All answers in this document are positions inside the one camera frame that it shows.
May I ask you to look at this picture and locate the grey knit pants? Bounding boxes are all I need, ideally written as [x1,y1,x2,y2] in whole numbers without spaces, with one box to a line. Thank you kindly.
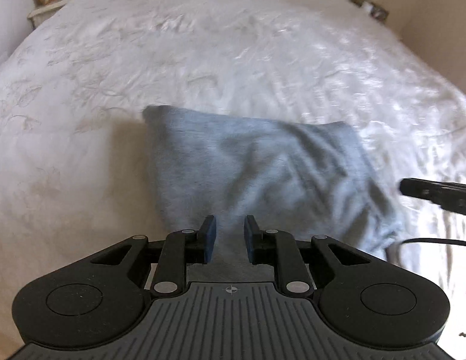
[143,106,405,282]

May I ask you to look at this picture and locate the white floral bedspread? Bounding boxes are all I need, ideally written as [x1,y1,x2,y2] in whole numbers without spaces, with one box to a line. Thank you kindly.
[0,0,466,359]

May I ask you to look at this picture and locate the left bedside table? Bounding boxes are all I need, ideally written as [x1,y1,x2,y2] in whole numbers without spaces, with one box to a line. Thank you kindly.
[27,0,73,30]

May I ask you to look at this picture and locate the black cable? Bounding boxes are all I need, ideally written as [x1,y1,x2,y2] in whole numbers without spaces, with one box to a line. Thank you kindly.
[399,236,466,249]

